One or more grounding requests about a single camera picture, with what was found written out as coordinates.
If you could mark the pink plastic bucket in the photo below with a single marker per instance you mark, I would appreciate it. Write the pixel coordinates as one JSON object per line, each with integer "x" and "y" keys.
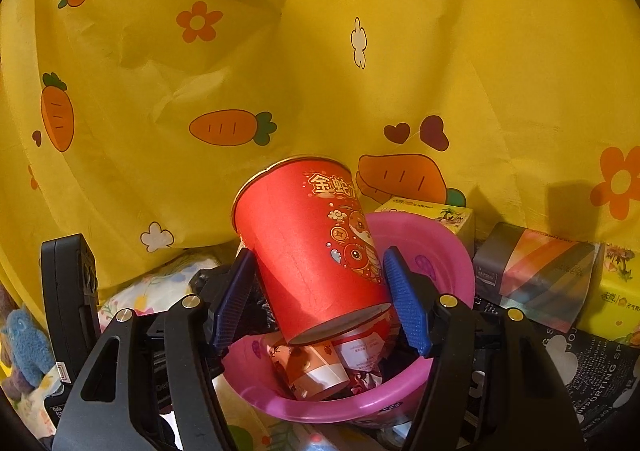
{"x": 350, "y": 406}

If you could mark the rainbow striped box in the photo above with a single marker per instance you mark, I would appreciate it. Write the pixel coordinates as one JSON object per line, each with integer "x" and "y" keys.
{"x": 540, "y": 276}

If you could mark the floral plastic tablecloth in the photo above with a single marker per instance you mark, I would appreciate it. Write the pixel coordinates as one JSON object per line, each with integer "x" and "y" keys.
{"x": 150, "y": 291}

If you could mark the crumpled red wrapper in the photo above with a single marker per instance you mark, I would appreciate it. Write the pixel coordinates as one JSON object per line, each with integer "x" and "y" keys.
{"x": 367, "y": 378}

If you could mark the white orange paper cup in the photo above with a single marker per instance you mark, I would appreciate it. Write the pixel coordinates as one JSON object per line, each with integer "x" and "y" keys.
{"x": 315, "y": 371}

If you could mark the red paper cup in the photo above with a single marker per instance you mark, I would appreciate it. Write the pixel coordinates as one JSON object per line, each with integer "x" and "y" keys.
{"x": 310, "y": 256}

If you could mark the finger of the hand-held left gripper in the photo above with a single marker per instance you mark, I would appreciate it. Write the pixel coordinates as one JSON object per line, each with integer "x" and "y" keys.
{"x": 205, "y": 281}

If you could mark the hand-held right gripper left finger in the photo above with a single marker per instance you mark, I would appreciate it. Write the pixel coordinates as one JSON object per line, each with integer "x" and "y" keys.
{"x": 230, "y": 301}

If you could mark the black printed bag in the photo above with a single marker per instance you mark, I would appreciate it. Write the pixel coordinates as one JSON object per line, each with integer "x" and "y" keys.
{"x": 600, "y": 366}

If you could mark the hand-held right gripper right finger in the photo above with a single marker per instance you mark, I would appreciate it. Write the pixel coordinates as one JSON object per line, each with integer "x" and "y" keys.
{"x": 405, "y": 301}

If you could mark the yellow tissue box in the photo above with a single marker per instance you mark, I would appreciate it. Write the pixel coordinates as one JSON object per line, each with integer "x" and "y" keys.
{"x": 425, "y": 216}
{"x": 617, "y": 291}

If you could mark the yellow carrot print cloth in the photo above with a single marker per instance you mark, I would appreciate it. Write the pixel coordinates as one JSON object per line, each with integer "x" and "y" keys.
{"x": 400, "y": 56}

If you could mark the blue plush toy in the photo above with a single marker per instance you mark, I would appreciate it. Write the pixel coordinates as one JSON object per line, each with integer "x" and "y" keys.
{"x": 25, "y": 346}

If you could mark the purple teddy bear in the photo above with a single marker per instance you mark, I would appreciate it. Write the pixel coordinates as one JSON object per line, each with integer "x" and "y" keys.
{"x": 10, "y": 383}

